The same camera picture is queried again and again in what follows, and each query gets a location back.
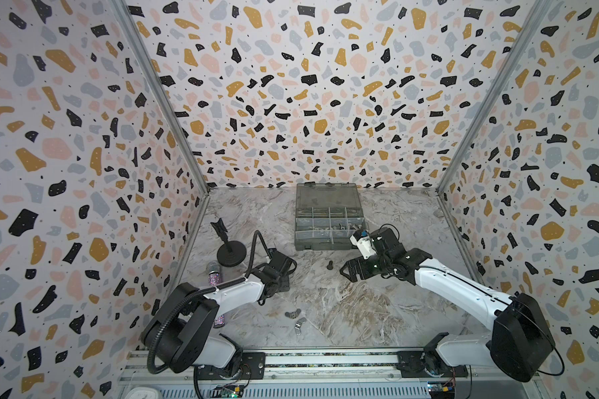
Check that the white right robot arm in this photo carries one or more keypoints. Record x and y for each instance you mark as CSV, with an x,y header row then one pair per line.
x,y
517,341

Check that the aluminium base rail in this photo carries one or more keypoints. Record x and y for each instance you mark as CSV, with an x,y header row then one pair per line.
x,y
320,372

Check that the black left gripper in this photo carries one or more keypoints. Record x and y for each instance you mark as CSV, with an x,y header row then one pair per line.
x,y
286,283

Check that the grey compartment organizer box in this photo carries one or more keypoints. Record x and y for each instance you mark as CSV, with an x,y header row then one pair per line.
x,y
327,215

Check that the green circuit board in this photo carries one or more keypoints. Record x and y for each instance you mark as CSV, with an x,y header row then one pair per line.
x,y
228,391

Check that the white object at rail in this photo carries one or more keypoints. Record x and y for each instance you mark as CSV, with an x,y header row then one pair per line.
x,y
143,393

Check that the silver bolt near rail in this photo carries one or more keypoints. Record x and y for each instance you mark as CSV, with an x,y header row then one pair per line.
x,y
298,325

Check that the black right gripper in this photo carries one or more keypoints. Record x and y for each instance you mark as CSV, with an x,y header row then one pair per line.
x,y
359,262

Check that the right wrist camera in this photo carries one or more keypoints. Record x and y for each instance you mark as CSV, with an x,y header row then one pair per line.
x,y
363,242

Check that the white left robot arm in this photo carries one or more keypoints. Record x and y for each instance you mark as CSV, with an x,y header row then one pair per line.
x,y
179,335

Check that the glitter handheld microphone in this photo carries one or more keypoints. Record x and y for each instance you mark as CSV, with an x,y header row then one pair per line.
x,y
215,278

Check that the black microphone stand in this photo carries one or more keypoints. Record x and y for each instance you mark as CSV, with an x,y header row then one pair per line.
x,y
232,252

